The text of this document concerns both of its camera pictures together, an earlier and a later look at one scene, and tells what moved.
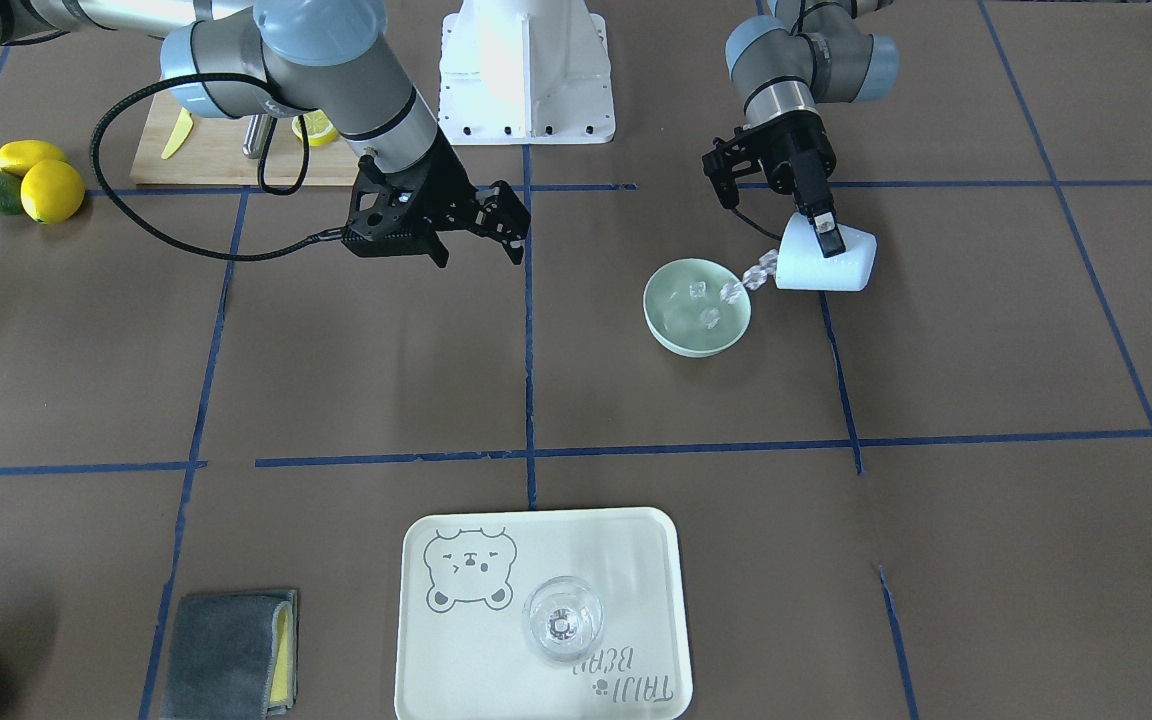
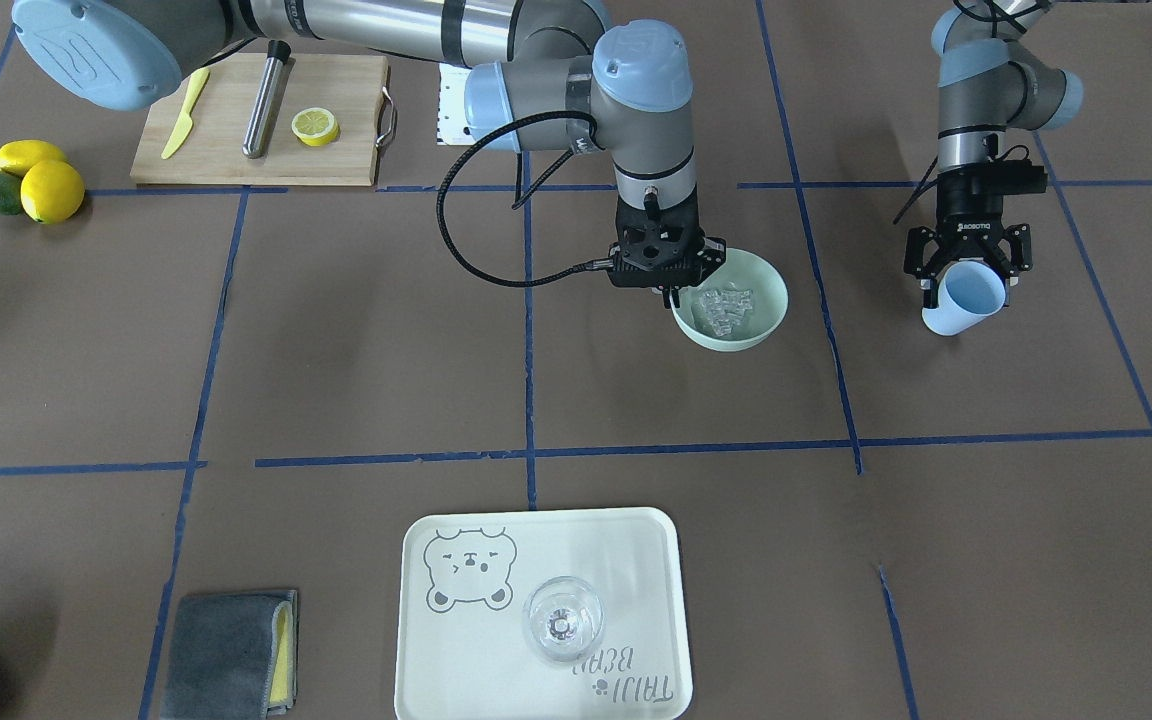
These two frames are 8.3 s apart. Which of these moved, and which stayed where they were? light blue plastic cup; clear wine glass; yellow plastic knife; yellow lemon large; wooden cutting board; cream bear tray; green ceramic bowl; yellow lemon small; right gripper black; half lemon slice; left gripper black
Moved: right gripper black; left gripper black; green ceramic bowl; light blue plastic cup
Stayed: yellow lemon small; half lemon slice; clear wine glass; yellow lemon large; wooden cutting board; yellow plastic knife; cream bear tray
